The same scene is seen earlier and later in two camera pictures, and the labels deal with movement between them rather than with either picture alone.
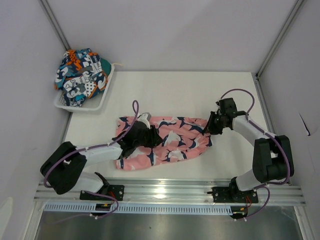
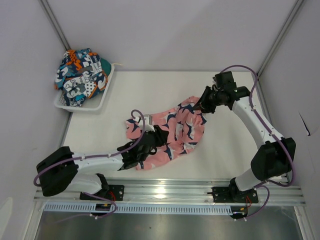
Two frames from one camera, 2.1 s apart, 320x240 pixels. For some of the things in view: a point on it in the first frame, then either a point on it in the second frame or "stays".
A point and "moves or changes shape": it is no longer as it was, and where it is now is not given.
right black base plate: x=228 y=194 stays
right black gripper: x=210 y=125 to x=203 y=102
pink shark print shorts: x=183 y=139 moves or changes shape
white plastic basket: x=93 y=104 stays
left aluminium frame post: x=51 y=17 stays
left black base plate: x=115 y=191 stays
